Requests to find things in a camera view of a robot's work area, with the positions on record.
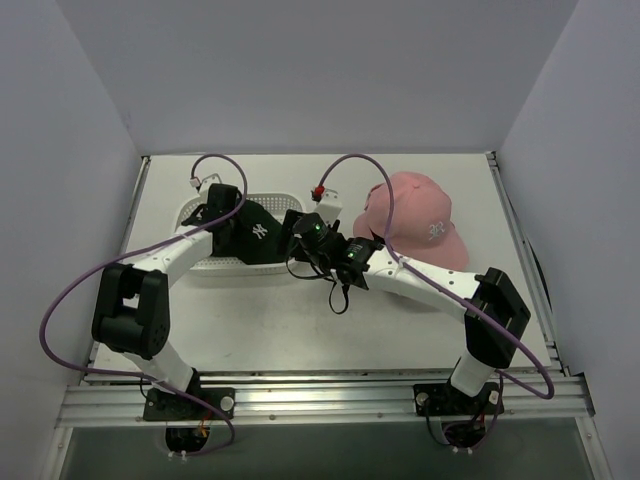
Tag dark green baseball cap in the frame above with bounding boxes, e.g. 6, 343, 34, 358
213, 200, 284, 265

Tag plain pink baseball cap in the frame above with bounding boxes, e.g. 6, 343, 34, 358
353, 183, 390, 239

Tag pink cap with white logo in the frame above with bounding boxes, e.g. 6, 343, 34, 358
384, 172, 469, 271

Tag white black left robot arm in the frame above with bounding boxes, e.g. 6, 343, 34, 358
91, 184, 246, 419

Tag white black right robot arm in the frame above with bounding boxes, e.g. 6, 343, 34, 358
278, 210, 531, 413

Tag white perforated plastic basket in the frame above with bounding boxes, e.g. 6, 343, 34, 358
175, 192, 304, 277

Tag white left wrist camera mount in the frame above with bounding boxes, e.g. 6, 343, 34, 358
189, 173, 222, 192

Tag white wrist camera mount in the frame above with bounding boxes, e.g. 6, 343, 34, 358
189, 173, 222, 192
311, 185, 343, 226

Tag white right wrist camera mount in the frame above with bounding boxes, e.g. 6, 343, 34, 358
311, 185, 343, 226

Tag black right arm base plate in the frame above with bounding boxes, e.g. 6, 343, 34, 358
413, 382, 504, 417

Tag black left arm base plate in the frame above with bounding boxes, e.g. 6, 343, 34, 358
142, 387, 236, 422

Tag aluminium mounting rail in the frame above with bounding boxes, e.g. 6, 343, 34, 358
56, 371, 595, 428

